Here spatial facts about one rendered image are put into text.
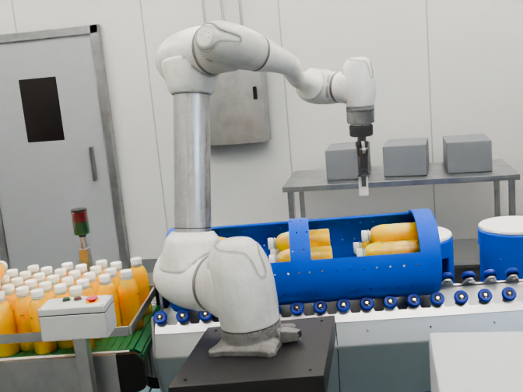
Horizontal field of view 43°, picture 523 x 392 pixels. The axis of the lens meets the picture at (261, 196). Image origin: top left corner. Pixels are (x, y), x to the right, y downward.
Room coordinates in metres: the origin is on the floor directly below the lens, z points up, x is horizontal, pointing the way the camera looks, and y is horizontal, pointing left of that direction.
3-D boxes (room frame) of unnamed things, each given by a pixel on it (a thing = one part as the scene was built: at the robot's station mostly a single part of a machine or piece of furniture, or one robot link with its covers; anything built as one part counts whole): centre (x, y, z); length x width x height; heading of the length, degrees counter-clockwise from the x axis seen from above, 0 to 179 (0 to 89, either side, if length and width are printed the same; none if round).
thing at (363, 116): (2.14, -0.34, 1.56); 0.09 x 0.09 x 0.06
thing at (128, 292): (2.17, 0.48, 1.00); 0.07 x 0.07 x 0.19
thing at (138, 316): (2.19, 0.44, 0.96); 0.40 x 0.01 x 0.03; 176
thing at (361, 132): (2.14, -0.34, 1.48); 0.08 x 0.07 x 0.09; 176
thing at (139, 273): (2.32, 0.47, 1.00); 0.07 x 0.07 x 0.19
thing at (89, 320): (1.91, 0.58, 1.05); 0.20 x 0.10 x 0.10; 86
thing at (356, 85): (2.15, -0.33, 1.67); 0.13 x 0.11 x 0.16; 44
